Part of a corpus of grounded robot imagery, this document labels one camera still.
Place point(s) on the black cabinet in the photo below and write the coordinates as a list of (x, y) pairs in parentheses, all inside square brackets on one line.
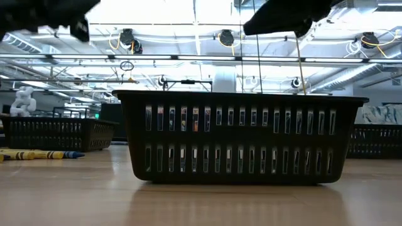
[(110, 116)]

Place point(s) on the blue white wall picture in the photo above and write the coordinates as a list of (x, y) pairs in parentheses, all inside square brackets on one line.
[(383, 114)]

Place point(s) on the blue crayon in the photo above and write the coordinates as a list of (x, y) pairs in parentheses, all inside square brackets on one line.
[(72, 154)]

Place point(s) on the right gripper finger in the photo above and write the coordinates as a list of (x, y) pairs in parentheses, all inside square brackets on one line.
[(260, 25)]

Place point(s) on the white robot figure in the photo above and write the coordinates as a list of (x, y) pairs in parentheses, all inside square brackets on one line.
[(22, 97)]

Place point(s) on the black slotted plastic basket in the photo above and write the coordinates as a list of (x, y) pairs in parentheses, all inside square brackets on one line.
[(380, 126), (238, 138), (56, 119)]

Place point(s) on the yellow crayon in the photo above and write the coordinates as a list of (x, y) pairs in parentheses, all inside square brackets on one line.
[(15, 156), (19, 150), (41, 154)]

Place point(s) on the black metal cage frame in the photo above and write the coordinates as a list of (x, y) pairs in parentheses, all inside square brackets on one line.
[(72, 108)]

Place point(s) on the grey ceiling pipe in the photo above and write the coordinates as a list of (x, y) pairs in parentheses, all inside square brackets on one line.
[(63, 80)]

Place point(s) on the black stand frame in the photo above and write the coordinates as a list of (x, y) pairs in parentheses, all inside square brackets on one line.
[(187, 81)]

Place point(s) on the long ceiling light rail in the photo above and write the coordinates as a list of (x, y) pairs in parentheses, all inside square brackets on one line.
[(188, 57)]

